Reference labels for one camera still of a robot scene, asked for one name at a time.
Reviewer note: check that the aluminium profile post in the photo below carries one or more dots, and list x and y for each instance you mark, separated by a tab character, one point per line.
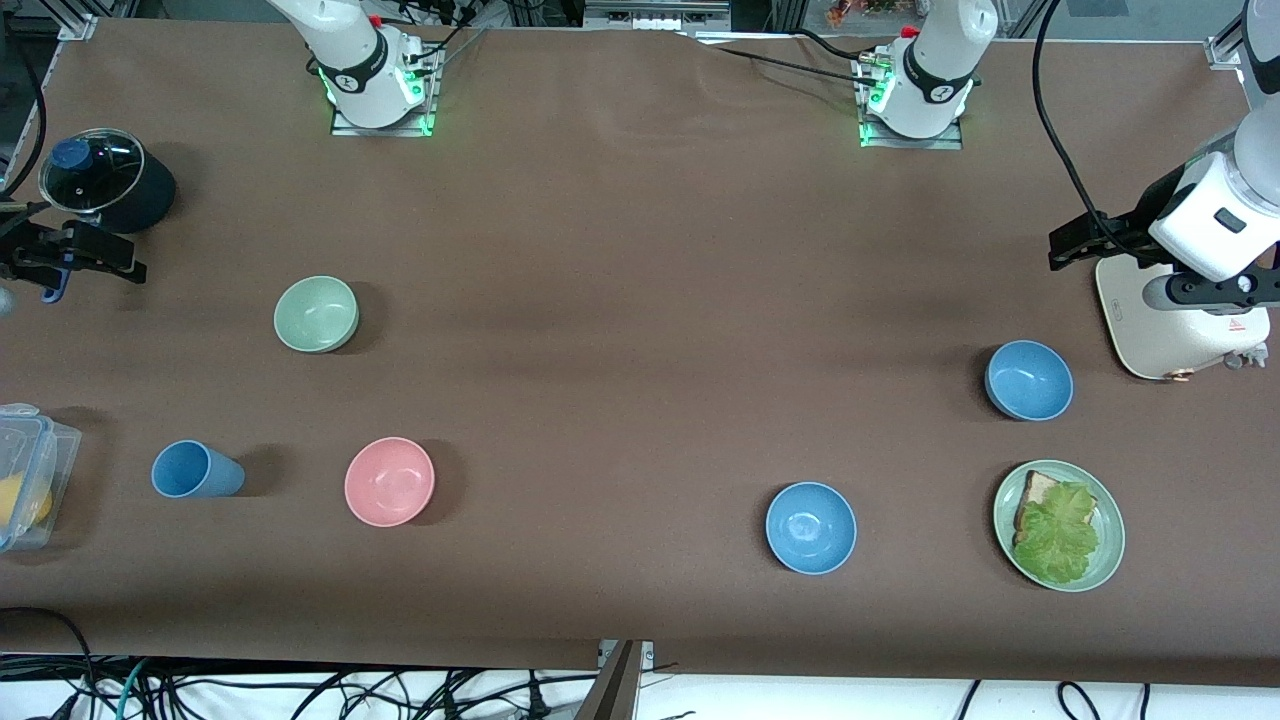
615	690

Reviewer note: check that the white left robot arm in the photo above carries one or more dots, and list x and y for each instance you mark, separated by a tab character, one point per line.
935	60

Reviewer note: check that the blue bowl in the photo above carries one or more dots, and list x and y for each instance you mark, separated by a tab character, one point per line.
810	528
1028	380

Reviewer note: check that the blue cup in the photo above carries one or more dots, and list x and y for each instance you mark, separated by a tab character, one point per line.
195	470

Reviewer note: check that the brown table cover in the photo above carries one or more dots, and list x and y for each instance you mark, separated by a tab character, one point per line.
640	250

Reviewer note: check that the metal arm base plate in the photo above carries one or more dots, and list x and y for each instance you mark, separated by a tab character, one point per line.
385	131
910	144

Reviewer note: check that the yellow food item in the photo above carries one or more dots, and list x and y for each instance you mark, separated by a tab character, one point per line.
20	500

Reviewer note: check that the clear plastic food container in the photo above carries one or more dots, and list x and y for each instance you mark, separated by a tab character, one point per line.
62	460

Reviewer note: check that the dark blue pot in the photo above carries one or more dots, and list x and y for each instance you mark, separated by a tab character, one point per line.
150	195

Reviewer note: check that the green lettuce leaf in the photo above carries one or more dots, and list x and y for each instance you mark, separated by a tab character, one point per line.
1055	535

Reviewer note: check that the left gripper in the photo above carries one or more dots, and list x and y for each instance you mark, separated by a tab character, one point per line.
1128	226

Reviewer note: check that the green plate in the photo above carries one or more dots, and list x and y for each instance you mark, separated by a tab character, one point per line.
1112	530

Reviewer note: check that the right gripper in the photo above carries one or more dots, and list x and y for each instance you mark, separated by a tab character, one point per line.
38	252

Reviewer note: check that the light bread slice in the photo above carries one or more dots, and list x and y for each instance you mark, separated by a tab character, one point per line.
1040	487

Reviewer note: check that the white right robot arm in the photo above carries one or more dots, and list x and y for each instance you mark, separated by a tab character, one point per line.
350	50

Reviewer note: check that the green bowl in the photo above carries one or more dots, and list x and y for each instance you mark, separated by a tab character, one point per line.
315	313

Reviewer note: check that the grey metal frame rail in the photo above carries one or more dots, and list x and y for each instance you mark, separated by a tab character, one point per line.
650	15

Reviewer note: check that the glass lid blue knob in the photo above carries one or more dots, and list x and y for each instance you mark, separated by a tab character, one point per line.
72	155

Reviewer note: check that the aluminium table corner bracket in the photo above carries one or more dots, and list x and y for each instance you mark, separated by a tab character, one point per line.
78	27
1222	52

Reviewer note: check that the cream toaster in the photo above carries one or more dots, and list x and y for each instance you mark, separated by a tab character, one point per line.
1160	340

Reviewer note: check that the pink bowl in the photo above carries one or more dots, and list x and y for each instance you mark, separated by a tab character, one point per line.
389	482

